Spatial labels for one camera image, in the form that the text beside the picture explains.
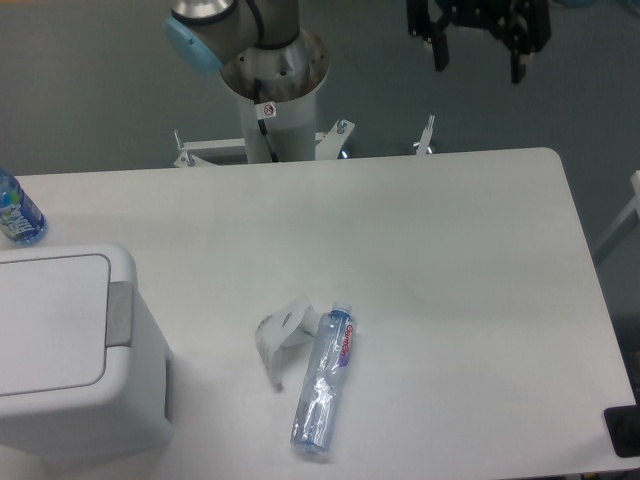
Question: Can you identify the blue labelled water bottle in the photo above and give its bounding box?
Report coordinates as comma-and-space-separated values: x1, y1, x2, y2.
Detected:
1, 169, 47, 245

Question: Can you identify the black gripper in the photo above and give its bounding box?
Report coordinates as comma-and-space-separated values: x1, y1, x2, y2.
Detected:
406, 0, 551, 84

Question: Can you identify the empty clear plastic bottle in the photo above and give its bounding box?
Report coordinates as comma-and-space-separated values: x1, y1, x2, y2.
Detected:
290, 302, 356, 454

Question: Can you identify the black device at table edge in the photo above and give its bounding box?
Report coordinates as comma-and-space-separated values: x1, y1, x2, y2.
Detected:
604, 405, 639, 458

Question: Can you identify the crumpled white plastic wrapper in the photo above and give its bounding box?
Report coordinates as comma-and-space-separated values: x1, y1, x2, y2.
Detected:
254, 294, 323, 392

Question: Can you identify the white frame at right edge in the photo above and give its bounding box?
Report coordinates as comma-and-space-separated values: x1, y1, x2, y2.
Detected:
592, 170, 639, 266

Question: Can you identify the black cable on pedestal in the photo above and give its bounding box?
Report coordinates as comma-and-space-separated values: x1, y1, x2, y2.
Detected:
252, 78, 280, 164

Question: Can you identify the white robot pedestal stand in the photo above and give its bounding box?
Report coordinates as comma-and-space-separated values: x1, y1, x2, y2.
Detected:
172, 28, 436, 169

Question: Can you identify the white trash can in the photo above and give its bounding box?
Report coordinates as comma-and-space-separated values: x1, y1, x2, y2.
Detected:
1, 244, 173, 458

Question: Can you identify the white trash can lid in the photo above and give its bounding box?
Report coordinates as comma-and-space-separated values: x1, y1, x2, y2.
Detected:
1, 248, 137, 396

